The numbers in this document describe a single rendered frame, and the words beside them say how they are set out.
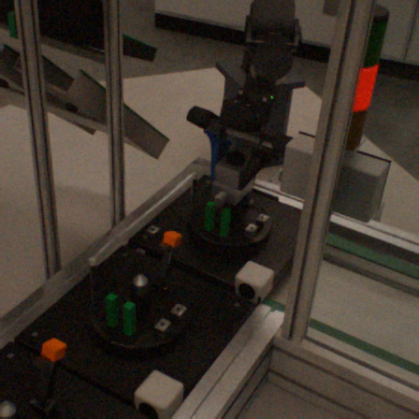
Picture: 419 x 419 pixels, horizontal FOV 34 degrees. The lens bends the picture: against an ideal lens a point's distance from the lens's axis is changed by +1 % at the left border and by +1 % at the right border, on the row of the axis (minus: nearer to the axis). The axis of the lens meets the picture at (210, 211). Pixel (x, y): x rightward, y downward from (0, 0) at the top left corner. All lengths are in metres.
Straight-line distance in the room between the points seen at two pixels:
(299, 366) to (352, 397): 0.08
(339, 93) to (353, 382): 0.41
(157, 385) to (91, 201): 0.60
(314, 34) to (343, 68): 3.50
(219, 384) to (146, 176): 0.65
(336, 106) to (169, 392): 0.39
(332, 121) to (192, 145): 0.83
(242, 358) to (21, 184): 0.69
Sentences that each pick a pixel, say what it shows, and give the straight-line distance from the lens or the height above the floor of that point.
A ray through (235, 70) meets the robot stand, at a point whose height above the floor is 1.06.
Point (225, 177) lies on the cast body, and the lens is 1.04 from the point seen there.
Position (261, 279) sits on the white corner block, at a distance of 1.00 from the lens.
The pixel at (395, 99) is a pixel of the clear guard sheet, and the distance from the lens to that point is 0.74.
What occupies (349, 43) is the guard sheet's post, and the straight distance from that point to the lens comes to 0.72.
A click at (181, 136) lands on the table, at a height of 0.86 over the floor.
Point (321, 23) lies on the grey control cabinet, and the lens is 4.20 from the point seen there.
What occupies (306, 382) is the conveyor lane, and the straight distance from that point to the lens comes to 1.00.
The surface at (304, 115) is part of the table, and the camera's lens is 1.75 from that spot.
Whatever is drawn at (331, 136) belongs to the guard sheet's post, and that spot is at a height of 1.29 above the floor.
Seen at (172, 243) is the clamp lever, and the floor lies 1.06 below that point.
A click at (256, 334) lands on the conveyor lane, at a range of 0.97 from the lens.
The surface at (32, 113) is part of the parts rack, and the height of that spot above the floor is 1.21.
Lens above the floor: 1.65
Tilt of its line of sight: 36 degrees down
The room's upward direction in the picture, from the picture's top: 4 degrees clockwise
